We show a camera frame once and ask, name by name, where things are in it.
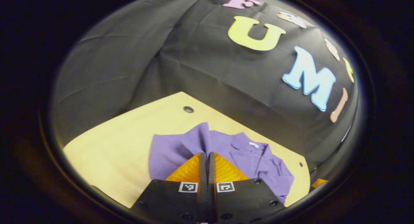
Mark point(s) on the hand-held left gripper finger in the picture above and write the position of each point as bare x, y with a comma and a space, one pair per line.
211, 185
203, 185

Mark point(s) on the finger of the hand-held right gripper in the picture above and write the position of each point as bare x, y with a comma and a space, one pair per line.
319, 182

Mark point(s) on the purple knit cardigan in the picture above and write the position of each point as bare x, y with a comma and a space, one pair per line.
168, 153

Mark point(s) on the black backdrop cloth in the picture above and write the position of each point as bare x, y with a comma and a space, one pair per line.
210, 72

